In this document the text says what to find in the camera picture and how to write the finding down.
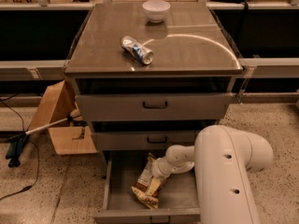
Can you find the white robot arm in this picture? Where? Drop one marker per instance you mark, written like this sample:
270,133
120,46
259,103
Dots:
222,157

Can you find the grey top drawer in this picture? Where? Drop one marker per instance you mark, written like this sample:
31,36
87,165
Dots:
153,107

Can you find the grey middle drawer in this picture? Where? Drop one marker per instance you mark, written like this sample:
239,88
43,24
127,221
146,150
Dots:
143,140

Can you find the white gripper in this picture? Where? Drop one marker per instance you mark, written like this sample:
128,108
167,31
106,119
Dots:
159,171

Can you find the crushed silver blue can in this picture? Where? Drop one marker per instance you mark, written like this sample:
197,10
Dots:
138,51

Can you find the grey bottom drawer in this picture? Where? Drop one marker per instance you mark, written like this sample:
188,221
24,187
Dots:
178,202

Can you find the grey drawer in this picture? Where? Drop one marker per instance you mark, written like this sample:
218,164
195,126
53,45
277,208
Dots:
178,202
143,140
153,107

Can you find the brown chip bag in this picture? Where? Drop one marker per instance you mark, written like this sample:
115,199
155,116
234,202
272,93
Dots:
142,183

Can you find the white ceramic bowl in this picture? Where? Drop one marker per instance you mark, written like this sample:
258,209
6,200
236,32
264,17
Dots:
155,10

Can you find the grey drawer cabinet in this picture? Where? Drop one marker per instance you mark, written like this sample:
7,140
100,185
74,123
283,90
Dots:
143,87

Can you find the open cardboard box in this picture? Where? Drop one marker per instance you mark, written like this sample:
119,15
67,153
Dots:
56,105

